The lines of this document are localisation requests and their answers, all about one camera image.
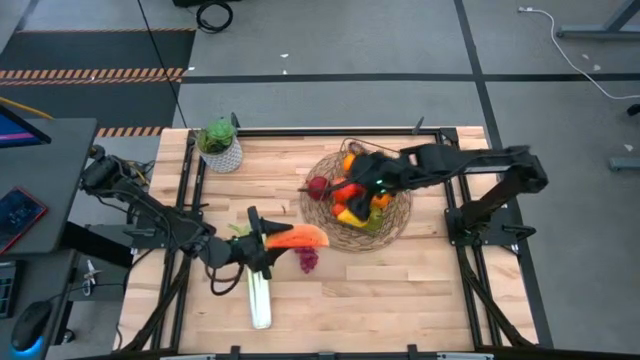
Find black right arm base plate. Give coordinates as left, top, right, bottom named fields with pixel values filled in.
left=444, top=206, right=537, bottom=247

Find yellow pear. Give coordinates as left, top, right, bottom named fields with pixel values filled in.
left=336, top=208, right=369, bottom=230

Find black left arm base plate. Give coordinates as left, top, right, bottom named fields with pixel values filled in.
left=85, top=208, right=205, bottom=251

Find grey side table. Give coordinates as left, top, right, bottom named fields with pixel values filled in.
left=0, top=248, right=76, bottom=360

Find white floor cable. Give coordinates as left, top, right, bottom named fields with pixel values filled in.
left=517, top=4, right=640, bottom=101

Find coiled black cable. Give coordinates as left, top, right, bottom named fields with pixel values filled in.
left=195, top=0, right=235, bottom=35

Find silver keys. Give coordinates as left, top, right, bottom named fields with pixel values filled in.
left=81, top=258, right=104, bottom=297

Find black computer mouse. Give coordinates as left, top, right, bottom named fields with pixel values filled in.
left=10, top=300, right=54, bottom=353

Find grey metal desk leg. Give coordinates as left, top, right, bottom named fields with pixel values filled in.
left=555, top=0, right=640, bottom=40

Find pale green leek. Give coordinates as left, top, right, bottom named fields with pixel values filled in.
left=227, top=222, right=274, bottom=331

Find grey desk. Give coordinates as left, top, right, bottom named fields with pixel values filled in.
left=0, top=117, right=100, bottom=257

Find round woven placemat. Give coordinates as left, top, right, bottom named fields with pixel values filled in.
left=298, top=148, right=415, bottom=255

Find grey metal foot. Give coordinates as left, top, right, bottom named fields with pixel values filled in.
left=608, top=156, right=640, bottom=173

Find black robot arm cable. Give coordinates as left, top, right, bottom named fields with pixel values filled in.
left=204, top=262, right=246, bottom=297

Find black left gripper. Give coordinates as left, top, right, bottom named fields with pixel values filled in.
left=228, top=205, right=295, bottom=281

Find purple grape bunch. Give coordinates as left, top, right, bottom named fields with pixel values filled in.
left=293, top=246, right=320, bottom=275

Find wire basket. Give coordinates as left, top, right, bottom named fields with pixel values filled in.
left=298, top=137, right=412, bottom=240

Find plant in patterned pot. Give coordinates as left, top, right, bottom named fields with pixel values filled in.
left=196, top=118, right=245, bottom=175

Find red-edged tablet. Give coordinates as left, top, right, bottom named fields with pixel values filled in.
left=0, top=186, right=50, bottom=255

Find yellow cable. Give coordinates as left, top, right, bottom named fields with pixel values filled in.
left=0, top=96, right=55, bottom=122

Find monitor with blue screen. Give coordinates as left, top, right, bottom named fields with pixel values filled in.
left=0, top=103, right=53, bottom=150

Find hazard-striped black floor mat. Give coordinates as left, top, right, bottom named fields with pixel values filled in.
left=0, top=27, right=197, bottom=140

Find black keyboard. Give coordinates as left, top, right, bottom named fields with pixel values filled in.
left=0, top=273, right=22, bottom=320

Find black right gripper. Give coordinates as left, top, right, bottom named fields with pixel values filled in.
left=347, top=152, right=419, bottom=222

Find black metal table frame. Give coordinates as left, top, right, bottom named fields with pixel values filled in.
left=117, top=115, right=541, bottom=360

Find watermelon slice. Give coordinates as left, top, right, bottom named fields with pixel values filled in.
left=264, top=223, right=331, bottom=251

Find dark red apple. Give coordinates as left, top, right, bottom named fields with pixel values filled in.
left=306, top=175, right=331, bottom=202

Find long black cable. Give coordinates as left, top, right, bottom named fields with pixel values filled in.
left=135, top=0, right=190, bottom=130

